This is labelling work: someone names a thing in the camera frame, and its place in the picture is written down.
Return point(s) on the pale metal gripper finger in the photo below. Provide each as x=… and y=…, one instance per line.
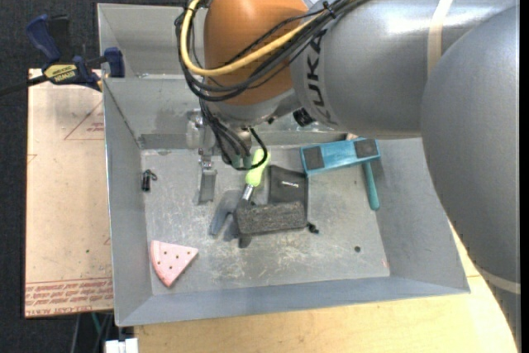
x=207, y=186

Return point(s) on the pink triangular dotted sponge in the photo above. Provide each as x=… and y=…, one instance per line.
x=170, y=260

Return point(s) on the dark grey sponge block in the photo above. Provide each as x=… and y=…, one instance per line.
x=270, y=217

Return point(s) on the black fabric pouch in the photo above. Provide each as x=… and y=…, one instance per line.
x=289, y=186

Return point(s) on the small black clip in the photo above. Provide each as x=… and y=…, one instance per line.
x=146, y=181

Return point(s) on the brown cardboard board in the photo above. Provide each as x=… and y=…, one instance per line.
x=66, y=198

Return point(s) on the teal hammer-shaped tool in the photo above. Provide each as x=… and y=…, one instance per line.
x=341, y=155

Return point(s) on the grey metal bin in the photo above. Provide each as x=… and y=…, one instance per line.
x=289, y=260

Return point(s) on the black cylinder on white bracket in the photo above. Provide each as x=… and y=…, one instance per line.
x=303, y=117

